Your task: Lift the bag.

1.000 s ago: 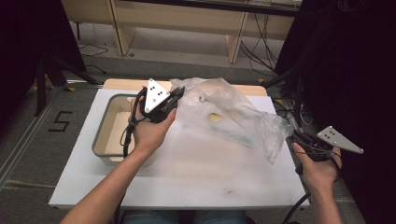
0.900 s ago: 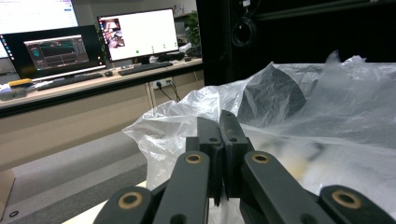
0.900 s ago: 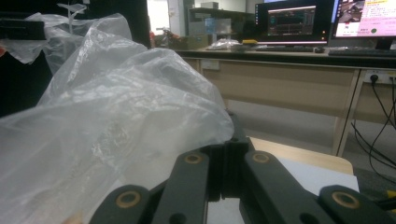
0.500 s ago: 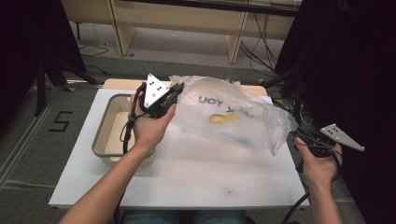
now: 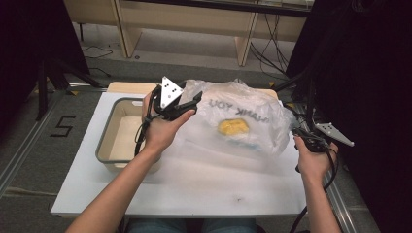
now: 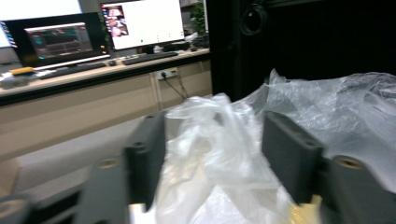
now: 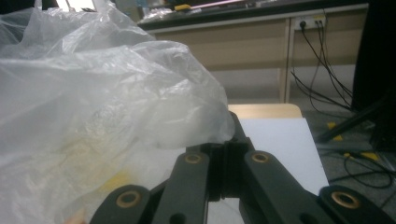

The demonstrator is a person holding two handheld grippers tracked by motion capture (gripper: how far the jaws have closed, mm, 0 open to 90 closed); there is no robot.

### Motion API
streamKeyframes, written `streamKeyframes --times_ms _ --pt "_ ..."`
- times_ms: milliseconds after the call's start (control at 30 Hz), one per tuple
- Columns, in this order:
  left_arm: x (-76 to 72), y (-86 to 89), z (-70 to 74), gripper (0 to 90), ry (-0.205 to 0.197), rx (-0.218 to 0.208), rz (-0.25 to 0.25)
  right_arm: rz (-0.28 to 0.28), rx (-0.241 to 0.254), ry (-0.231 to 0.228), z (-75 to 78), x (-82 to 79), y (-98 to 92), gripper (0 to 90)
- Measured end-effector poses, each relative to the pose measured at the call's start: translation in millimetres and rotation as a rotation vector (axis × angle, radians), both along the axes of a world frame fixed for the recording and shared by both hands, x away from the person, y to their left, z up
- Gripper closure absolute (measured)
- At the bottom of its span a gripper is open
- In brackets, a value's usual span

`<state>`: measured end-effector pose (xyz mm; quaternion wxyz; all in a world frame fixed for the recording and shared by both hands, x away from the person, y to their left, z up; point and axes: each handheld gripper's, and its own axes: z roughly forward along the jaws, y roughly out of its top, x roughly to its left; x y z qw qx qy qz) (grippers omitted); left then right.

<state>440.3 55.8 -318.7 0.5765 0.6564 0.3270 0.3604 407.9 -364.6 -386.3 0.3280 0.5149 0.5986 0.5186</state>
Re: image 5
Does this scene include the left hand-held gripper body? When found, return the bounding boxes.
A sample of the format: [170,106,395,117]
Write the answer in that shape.
[152,76,185,122]

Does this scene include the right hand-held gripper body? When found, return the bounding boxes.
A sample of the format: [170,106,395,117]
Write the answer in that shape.
[304,121,355,153]

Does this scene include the clear printed plastic bag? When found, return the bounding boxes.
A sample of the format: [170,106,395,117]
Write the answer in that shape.
[161,78,299,178]

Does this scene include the blue toothbrush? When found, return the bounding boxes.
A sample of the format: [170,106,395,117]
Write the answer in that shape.
[232,139,261,152]

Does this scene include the beige plastic bin grey rim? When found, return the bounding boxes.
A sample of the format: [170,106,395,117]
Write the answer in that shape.
[95,97,163,174]

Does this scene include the person's right hand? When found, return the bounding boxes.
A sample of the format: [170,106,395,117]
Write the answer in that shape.
[293,136,339,183]

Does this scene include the person's left hand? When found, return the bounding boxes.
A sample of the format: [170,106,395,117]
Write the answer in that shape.
[141,91,197,156]

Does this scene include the black tripod stand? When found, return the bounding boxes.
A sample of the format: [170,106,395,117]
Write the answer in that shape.
[35,57,101,122]
[271,69,317,132]

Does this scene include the black curtain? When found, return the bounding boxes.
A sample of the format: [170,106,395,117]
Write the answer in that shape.
[0,0,90,130]
[285,0,412,233]

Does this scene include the light wooden desk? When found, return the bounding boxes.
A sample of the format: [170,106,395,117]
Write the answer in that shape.
[62,0,314,67]

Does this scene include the white board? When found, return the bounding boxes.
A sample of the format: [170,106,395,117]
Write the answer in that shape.
[51,91,307,217]

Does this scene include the right hand-held gripper cable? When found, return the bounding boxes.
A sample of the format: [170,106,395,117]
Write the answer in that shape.
[290,147,339,233]

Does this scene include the hand-held gripper cable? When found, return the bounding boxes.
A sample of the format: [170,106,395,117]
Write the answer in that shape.
[134,84,163,156]
[290,147,339,233]

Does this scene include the left hand-held gripper cable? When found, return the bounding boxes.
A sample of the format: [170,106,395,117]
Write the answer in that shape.
[134,84,163,156]

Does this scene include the metal floor rail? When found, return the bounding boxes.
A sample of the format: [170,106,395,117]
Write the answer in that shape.
[291,103,358,233]
[0,90,66,195]

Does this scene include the black floor cable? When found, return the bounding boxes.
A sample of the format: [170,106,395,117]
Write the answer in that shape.
[81,45,115,60]

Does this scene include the bundle of black cables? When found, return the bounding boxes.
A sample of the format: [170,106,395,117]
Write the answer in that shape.
[249,13,292,77]

